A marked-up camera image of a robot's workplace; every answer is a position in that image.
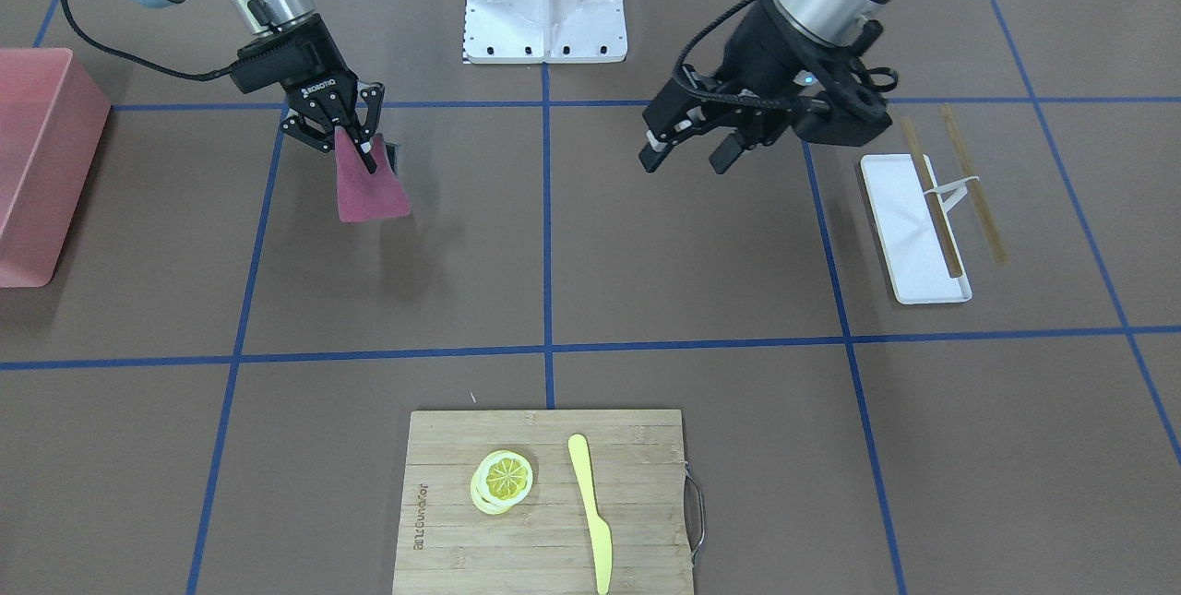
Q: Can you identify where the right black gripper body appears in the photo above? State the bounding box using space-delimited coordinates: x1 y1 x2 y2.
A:
231 14 360 129

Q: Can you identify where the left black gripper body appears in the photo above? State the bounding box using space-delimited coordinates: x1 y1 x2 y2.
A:
642 0 831 149

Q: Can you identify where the pink cloth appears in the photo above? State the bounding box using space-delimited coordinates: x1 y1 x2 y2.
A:
334 128 411 222

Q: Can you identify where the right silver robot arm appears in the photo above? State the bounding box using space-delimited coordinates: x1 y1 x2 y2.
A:
131 0 384 174

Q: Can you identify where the white rack tray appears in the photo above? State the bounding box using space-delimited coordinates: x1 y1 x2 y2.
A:
860 153 972 305

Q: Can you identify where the wooden rack rod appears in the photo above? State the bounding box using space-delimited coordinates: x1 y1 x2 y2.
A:
900 117 963 279
939 103 1009 266

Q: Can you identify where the pink plastic bin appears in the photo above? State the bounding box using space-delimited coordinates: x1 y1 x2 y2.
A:
1 48 111 289

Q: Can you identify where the yellow plastic knife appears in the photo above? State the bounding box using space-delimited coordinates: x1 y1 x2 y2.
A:
567 433 614 594

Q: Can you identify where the yellow lemon slice toy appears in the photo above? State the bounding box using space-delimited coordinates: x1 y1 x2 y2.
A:
470 449 534 516

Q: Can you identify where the wooden cutting board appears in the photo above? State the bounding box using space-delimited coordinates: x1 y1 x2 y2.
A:
392 410 694 594

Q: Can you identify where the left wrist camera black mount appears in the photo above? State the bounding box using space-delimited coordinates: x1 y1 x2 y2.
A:
792 19 899 148

